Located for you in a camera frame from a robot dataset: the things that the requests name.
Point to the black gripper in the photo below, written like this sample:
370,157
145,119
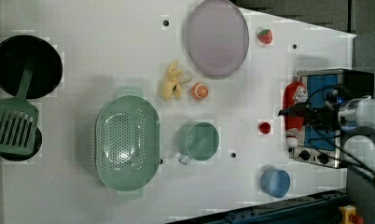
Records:
321,110

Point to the red ketchup bottle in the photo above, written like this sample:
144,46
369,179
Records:
294,93

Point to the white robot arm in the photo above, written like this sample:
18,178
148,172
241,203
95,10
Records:
354,117

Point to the grey round plate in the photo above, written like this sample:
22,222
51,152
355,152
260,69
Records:
217,38

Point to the small red toy strawberry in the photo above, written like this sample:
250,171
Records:
264,127

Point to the black toaster oven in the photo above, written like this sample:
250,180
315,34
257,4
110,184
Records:
348,84

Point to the blue cup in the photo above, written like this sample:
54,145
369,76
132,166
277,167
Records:
275,182

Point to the orange slice toy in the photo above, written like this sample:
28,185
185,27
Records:
199,91

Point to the green mug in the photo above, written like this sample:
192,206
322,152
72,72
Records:
197,141

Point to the peeled toy banana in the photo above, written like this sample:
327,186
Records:
172,83

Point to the green perforated colander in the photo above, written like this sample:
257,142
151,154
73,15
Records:
127,143

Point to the green slotted spatula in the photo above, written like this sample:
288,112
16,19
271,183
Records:
18,119

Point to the black cylinder container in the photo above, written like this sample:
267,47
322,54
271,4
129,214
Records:
15,157

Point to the large black round pan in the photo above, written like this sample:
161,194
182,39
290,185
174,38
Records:
15,53

